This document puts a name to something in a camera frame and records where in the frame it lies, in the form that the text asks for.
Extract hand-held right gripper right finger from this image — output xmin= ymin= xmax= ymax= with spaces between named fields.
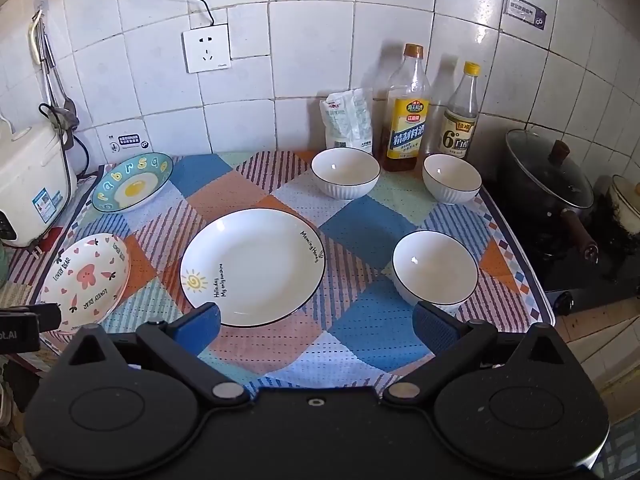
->
xmin=382 ymin=301 xmax=572 ymax=407

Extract white plate with sun print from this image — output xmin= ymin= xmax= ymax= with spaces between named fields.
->
xmin=179 ymin=208 xmax=327 ymax=330

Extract glass pot lid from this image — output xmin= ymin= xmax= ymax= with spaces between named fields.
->
xmin=504 ymin=129 xmax=596 ymax=210

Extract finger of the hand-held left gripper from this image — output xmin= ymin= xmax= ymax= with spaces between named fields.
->
xmin=33 ymin=302 xmax=62 ymax=333

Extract cream enamel pot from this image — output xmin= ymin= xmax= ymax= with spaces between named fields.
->
xmin=607 ymin=174 xmax=640 ymax=236

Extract black gas stove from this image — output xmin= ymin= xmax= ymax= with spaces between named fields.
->
xmin=482 ymin=180 xmax=640 ymax=317

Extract clear vinegar bottle yellow cap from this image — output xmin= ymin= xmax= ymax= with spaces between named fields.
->
xmin=439 ymin=61 xmax=482 ymax=161

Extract black cooking pot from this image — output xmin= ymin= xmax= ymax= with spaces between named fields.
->
xmin=499 ymin=132 xmax=600 ymax=267

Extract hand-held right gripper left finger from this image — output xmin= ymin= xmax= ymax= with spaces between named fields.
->
xmin=59 ymin=302 xmax=252 ymax=407

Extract white ribbed bowl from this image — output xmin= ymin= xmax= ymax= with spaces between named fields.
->
xmin=422 ymin=153 xmax=483 ymax=206
xmin=310 ymin=147 xmax=382 ymax=200
xmin=391 ymin=230 xmax=480 ymax=312

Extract colourful checkered tablecloth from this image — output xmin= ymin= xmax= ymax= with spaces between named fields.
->
xmin=10 ymin=150 xmax=557 ymax=397

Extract cooking wine bottle yellow label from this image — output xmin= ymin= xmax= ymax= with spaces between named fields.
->
xmin=382 ymin=43 xmax=432 ymax=173

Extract wall sticker with code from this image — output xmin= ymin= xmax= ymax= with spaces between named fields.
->
xmin=105 ymin=132 xmax=151 ymax=154

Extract blue wall sticker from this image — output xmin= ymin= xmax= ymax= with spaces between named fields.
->
xmin=502 ymin=0 xmax=549 ymax=31

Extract hanging kitchen utensils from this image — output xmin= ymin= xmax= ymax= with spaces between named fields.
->
xmin=27 ymin=7 xmax=80 ymax=132

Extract white plastic seasoning bag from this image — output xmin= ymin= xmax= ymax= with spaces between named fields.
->
xmin=319 ymin=87 xmax=375 ymax=154

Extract teal plate with egg print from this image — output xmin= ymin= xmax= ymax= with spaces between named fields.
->
xmin=91 ymin=152 xmax=175 ymax=215

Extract white wall socket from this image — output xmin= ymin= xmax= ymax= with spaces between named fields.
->
xmin=181 ymin=24 xmax=232 ymax=75

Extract white rice cooker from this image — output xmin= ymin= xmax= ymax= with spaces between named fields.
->
xmin=0 ymin=114 xmax=79 ymax=249

